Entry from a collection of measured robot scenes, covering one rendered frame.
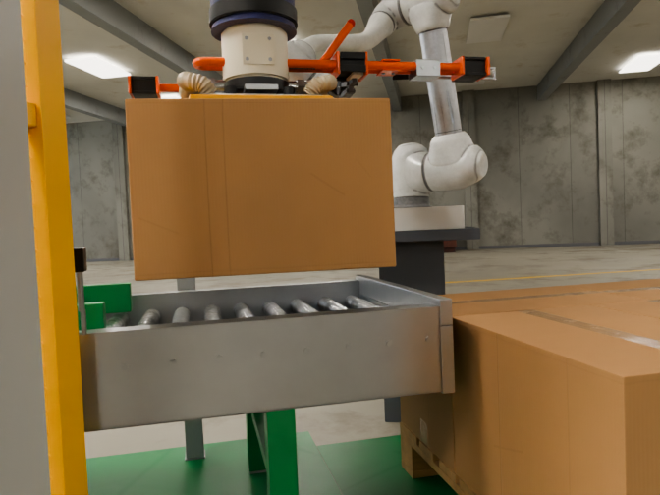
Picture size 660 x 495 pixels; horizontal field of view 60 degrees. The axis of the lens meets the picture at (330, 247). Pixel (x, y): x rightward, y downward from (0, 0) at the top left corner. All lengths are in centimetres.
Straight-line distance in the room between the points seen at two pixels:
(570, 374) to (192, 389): 71
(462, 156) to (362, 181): 86
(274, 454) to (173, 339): 32
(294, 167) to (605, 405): 79
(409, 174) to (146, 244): 122
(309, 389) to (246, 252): 34
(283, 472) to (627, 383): 69
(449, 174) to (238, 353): 124
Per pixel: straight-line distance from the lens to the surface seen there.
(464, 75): 168
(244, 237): 131
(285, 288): 184
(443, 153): 217
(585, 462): 107
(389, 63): 161
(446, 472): 162
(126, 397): 121
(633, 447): 100
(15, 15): 60
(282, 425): 124
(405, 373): 128
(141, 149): 133
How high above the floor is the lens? 78
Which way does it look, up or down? 2 degrees down
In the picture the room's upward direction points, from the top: 2 degrees counter-clockwise
